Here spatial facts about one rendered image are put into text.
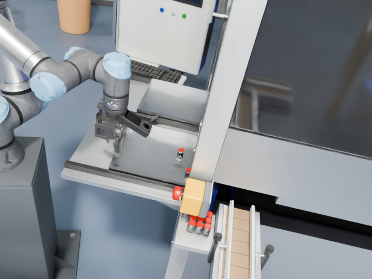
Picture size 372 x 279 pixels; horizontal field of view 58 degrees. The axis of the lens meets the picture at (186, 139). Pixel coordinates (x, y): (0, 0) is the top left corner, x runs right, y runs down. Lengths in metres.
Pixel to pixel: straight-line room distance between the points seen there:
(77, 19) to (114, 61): 3.20
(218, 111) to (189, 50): 1.05
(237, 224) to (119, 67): 0.55
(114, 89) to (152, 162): 0.34
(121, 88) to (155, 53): 0.98
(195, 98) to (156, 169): 0.50
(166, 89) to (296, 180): 0.82
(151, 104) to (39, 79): 0.66
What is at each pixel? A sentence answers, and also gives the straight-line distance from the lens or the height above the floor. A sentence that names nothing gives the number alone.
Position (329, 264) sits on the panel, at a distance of 1.28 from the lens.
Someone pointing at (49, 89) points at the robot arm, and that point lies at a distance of 0.89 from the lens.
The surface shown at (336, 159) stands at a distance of 0.93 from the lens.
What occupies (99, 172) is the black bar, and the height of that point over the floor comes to 0.90.
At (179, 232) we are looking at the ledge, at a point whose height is 0.88.
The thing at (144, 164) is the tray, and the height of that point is 0.88.
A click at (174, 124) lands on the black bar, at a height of 0.90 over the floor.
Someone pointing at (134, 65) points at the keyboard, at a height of 0.83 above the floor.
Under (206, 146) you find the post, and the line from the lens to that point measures 0.89.
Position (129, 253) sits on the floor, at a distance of 1.99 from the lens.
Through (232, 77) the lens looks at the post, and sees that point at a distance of 0.77.
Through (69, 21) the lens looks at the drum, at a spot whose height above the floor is 0.15.
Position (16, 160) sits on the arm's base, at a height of 0.81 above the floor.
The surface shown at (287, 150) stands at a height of 1.18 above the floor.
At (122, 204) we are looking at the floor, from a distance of 2.18.
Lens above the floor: 1.70
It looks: 39 degrees down
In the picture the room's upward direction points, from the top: 12 degrees clockwise
